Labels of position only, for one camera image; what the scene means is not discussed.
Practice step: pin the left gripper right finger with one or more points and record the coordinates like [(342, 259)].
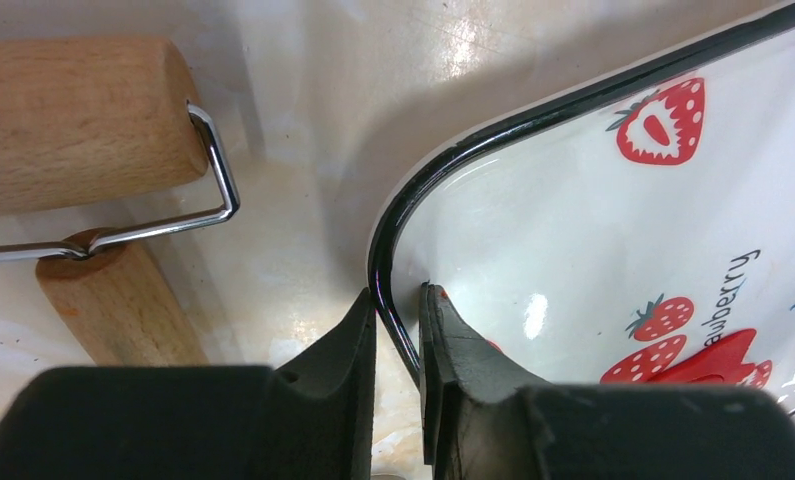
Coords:
[(486, 417)]

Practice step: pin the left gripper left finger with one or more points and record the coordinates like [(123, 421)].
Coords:
[(311, 418)]

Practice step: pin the red dough disc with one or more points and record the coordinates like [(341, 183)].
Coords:
[(720, 363)]

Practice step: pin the strawberry print white tray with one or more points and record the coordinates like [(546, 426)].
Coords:
[(612, 232)]

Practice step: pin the wooden double-ended rolling pin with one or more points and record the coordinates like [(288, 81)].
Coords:
[(90, 119)]

